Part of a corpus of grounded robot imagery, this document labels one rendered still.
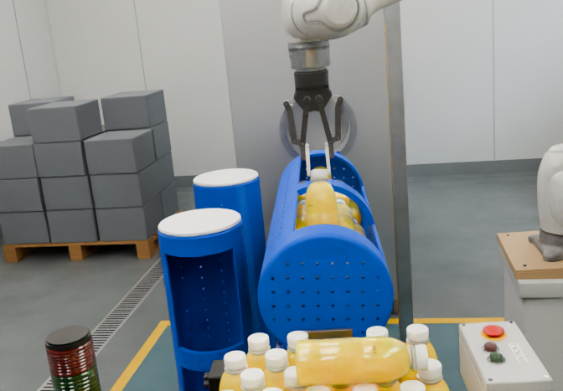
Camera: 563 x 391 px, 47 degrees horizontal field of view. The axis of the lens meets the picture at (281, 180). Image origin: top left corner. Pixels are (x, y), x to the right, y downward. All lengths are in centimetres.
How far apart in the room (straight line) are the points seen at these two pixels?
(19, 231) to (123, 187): 95
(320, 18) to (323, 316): 61
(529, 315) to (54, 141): 401
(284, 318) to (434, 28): 528
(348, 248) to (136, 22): 576
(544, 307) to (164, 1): 563
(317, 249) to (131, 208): 373
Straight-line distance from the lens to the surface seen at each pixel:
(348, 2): 122
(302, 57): 141
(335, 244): 135
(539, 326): 176
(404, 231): 285
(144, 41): 692
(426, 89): 652
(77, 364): 98
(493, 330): 122
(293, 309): 140
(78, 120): 502
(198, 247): 209
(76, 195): 516
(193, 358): 227
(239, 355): 118
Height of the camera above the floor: 166
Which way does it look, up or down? 14 degrees down
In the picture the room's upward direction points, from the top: 5 degrees counter-clockwise
